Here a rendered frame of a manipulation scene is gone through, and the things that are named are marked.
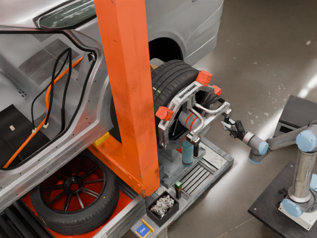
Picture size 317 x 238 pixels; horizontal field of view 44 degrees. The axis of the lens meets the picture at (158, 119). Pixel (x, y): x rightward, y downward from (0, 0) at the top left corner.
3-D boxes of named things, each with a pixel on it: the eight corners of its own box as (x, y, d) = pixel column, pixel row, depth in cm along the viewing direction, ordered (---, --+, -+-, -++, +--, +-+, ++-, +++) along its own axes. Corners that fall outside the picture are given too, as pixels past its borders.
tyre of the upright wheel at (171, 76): (188, 43, 296) (123, 89, 267) (213, 57, 285) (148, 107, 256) (187, 102, 346) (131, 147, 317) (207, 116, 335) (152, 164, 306)
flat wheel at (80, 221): (69, 152, 349) (63, 136, 330) (134, 181, 327) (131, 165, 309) (20, 214, 313) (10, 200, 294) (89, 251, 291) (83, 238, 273)
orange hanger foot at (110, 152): (102, 136, 327) (95, 108, 300) (146, 173, 302) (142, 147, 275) (86, 148, 319) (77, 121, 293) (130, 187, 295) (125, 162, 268)
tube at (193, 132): (188, 107, 282) (189, 97, 273) (210, 122, 273) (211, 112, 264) (171, 122, 274) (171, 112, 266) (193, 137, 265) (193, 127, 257)
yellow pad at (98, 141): (99, 126, 313) (98, 122, 309) (110, 136, 306) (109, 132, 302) (85, 137, 307) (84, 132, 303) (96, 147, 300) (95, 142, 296)
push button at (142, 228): (143, 225, 282) (143, 223, 281) (150, 231, 279) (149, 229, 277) (136, 231, 279) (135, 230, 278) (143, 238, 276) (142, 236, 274)
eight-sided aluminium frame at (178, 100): (205, 116, 327) (209, 68, 285) (212, 121, 324) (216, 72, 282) (159, 157, 304) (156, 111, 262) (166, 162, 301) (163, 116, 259)
